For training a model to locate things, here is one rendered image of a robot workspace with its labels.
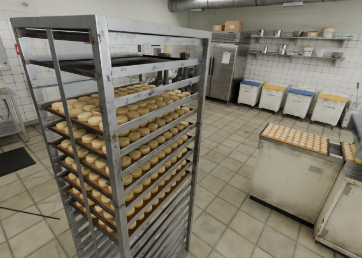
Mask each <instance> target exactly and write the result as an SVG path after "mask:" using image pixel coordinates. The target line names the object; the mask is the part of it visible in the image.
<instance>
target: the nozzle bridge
mask: <svg viewBox="0 0 362 258"><path fill-rule="evenodd" d="M354 125H355V126H354ZM353 126H354V128H355V127H356V128H355V129H358V132H359V135H360V137H361V142H358V139H357V136H356V133H355V131H354V129H353ZM346 129H350V130H351V133H352V136H353V139H354V141H353V143H352V144H354V142H355V144H356V147H357V150H356V152H355V154H354V157H355V158H357V159H361V160H362V115H359V114H354V113H352V114H351V116H350V119H349V121H348V123H347V125H346Z"/></svg>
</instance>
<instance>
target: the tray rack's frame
mask: <svg viewBox="0 0 362 258"><path fill-rule="evenodd" d="M10 22H11V26H12V29H13V33H14V36H15V40H16V43H17V47H18V50H19V54H20V57H21V60H22V64H23V67H24V71H25V75H26V78H27V82H28V84H29V88H30V92H31V95H32V99H33V103H34V106H35V109H36V112H37V116H38V120H39V123H40V127H41V130H42V133H43V137H44V140H45V144H46V147H47V151H48V155H49V158H50V161H51V165H52V169H53V172H54V175H55V179H56V182H57V186H58V189H59V193H60V196H61V200H62V204H63V206H64V210H65V213H66V217H67V221H68V224H69V228H70V230H71V234H72V238H73V241H74V245H75V248H76V252H77V255H78V258H80V256H79V255H80V254H81V253H83V252H84V251H83V250H82V251H79V250H78V248H77V245H78V244H80V243H81V240H80V241H78V242H77V241H76V240H75V238H74V236H75V235H76V234H77V233H78V232H79V231H78V229H77V230H76V231H74V230H72V227H71V225H72V224H74V223H75V222H76V220H75V218H74V219H73V220H71V219H70V218H69V217H68V214H69V213H70V212H71V211H73V208H72V207H70V208H67V207H66V206H65V201H66V200H68V199H69V198H70V197H69V195H68V194H66V195H64V194H62V192H61V188H62V187H64V186H66V181H64V180H62V181H60V180H59V179H58V177H57V174H58V173H60V172H62V166H61V165H58V166H56V165H54V164H53V160H52V159H53V158H54V157H57V156H59V155H58V151H57V149H56V148H55V149H51V148H49V146H48V141H51V140H54V136H53V132H52V131H51V130H50V131H46V130H44V127H43V123H45V122H48V121H50V120H49V117H48V113H47V111H46V110H45V111H40V110H38V106H37V103H38V102H44V97H43V93H42V90H41V89H33V88H32V85H31V80H39V78H38V74H37V70H36V66H35V65H26V64H25V60H24V57H23V56H27V55H32V52H31V48H30V43H29V40H28V38H18V36H17V32H16V29H25V28H28V29H44V30H46V33H47V37H48V42H49V46H50V50H51V55H52V60H53V64H54V69H55V74H56V77H57V82H58V86H59V91H60V96H61V100H62V105H63V109H64V113H65V118H66V122H67V127H68V132H69V136H70V140H71V145H72V149H73V154H74V159H75V163H76V168H77V171H78V176H79V181H80V185H81V190H82V195H83V199H84V203H85V208H86V212H87V217H88V222H89V226H90V231H91V234H92V239H93V244H94V248H95V253H96V258H100V256H99V251H98V246H97V242H96V237H95V232H94V227H93V222H92V217H91V212H90V209H89V204H88V199H87V194H86V189H85V184H84V181H83V176H82V171H81V166H80V161H79V156H78V151H77V148H76V142H75V138H74V133H73V128H72V123H71V118H70V114H69V110H68V104H67V100H66V94H65V90H64V84H63V81H62V76H61V71H60V66H59V61H58V56H57V52H56V48H55V43H54V38H53V33H52V30H60V31H77V32H89V31H90V38H91V43H92V51H93V58H94V66H95V74H96V82H97V86H98V94H99V102H100V109H101V117H102V125H103V133H104V137H105V145H106V153H107V161H108V169H109V176H110V184H111V188H112V196H113V204H114V212H115V219H116V227H117V235H118V240H119V247H120V253H119V254H118V255H117V256H116V257H115V258H132V257H133V256H134V255H135V254H136V253H137V251H138V250H139V249H140V248H141V247H142V245H143V244H144V243H145V242H146V241H147V239H148V238H149V237H150V236H151V234H152V233H153V232H154V231H155V230H156V228H157V226H155V227H154V229H153V230H152V231H151V232H150V233H149V234H148V236H147V237H146V238H145V239H144V240H143V241H142V243H141V244H140V245H139V246H138V247H137V248H136V249H135V251H134V252H133V253H132V254H131V255H130V247H131V245H132V244H133V243H134V242H135V241H136V240H137V239H138V238H139V237H140V236H141V234H142V233H143V232H144V231H145V230H146V229H147V228H148V227H149V225H150V224H151V222H149V223H148V224H146V225H145V226H144V227H143V228H142V229H141V230H140V231H139V233H138V234H137V235H136V236H135V237H134V238H133V239H132V240H131V241H130V242H129V234H128V224H127V214H126V203H125V197H124V187H123V176H122V165H121V155H120V145H119V134H118V128H117V118H116V107H115V96H114V86H113V76H112V65H111V59H110V49H109V38H108V32H117V33H132V34H146V35H154V36H169V37H183V38H209V34H210V32H208V31H202V30H195V29H187V28H183V27H176V26H170V25H162V24H155V23H148V22H142V21H137V20H130V19H123V18H116V17H109V16H102V15H69V16H40V17H12V18H10Z"/></svg>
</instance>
